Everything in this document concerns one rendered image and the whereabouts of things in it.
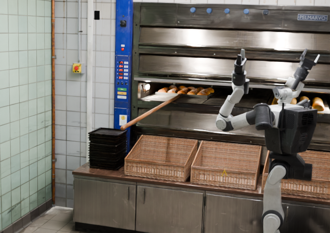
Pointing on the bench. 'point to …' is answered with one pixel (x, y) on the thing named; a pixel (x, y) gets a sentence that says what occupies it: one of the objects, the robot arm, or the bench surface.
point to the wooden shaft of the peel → (148, 113)
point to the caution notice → (123, 119)
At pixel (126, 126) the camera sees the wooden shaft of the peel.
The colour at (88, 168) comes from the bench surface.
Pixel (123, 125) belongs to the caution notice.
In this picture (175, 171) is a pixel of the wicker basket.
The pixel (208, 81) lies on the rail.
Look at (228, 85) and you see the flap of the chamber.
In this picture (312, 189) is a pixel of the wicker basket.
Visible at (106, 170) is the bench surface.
